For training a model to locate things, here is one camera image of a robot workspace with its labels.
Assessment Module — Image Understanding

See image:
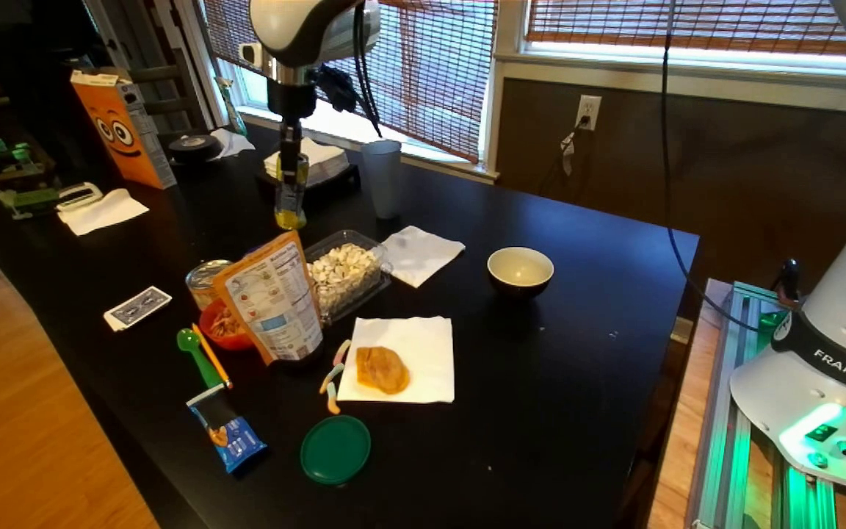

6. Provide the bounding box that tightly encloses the brown cookie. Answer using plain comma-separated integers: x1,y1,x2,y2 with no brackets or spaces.
352,345,413,401

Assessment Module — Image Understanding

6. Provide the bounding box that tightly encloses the white barcode card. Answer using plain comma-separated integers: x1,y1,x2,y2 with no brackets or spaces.
100,284,175,335

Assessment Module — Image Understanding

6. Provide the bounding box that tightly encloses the translucent plastic cup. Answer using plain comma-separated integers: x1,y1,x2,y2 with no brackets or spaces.
355,140,406,225

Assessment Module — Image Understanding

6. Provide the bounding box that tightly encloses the blue snack packet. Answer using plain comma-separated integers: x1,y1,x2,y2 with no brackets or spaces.
186,384,271,481

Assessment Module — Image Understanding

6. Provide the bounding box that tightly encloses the brown window blind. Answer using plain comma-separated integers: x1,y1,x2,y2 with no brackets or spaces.
196,0,500,169
525,0,846,59

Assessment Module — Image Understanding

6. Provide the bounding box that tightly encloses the black round tape roll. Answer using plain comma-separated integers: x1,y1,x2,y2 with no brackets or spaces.
165,131,227,169

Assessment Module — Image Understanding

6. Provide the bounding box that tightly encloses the colourful curly toy chain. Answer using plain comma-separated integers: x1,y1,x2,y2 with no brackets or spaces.
318,339,355,419

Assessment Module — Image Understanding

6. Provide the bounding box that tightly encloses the aluminium robot base platform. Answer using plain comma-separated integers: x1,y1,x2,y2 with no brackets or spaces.
688,276,846,529

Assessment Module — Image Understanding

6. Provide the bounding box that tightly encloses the white folded paper towel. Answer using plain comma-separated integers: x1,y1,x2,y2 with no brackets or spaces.
53,185,153,241

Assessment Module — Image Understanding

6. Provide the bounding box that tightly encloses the small white bowl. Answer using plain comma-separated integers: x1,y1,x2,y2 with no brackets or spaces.
484,244,557,298

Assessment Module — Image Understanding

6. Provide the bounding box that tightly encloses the crumpled white napkin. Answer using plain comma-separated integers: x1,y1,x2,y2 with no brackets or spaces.
208,126,258,166

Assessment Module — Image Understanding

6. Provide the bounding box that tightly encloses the orange cardboard box with face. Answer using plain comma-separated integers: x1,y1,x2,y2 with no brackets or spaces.
67,66,180,195

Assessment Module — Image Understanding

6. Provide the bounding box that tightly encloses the silver metal can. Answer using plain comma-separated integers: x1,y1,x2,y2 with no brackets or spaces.
181,256,234,314

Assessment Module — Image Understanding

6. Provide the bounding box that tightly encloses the black hanging robot cable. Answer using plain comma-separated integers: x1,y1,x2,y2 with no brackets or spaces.
654,0,786,335

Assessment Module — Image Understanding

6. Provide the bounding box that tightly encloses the white wall outlet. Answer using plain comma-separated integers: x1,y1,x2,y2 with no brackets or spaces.
573,93,606,135

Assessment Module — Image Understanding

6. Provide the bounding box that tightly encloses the thin orange stick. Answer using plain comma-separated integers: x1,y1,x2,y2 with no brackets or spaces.
191,322,234,392

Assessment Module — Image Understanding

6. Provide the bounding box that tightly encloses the plain white paper napkin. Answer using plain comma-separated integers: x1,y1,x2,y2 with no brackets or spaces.
372,225,469,292

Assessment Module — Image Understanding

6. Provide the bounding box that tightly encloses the round green plastic lid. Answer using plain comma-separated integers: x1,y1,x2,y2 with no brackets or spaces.
296,413,375,491

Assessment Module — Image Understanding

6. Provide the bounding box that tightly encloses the orange and white food pouch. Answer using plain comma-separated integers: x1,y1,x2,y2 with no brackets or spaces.
208,231,327,367

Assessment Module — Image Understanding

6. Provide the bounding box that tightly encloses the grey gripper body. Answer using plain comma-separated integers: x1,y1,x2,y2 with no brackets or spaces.
268,78,319,166

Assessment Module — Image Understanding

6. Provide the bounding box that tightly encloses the green and white toy tool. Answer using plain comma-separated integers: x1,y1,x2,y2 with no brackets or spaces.
0,181,105,225

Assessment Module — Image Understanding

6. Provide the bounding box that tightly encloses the green toy figure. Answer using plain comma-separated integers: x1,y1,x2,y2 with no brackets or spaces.
0,135,34,176

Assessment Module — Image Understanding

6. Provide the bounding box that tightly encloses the white napkin under cookie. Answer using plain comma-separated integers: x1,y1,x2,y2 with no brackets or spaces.
334,313,457,409

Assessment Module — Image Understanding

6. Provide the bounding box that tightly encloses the clear plastic popcorn container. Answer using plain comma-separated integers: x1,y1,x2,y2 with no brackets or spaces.
303,226,394,326

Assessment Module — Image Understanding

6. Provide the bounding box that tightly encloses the green plastic measuring spoon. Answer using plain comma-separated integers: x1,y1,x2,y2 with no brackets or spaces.
172,323,227,392

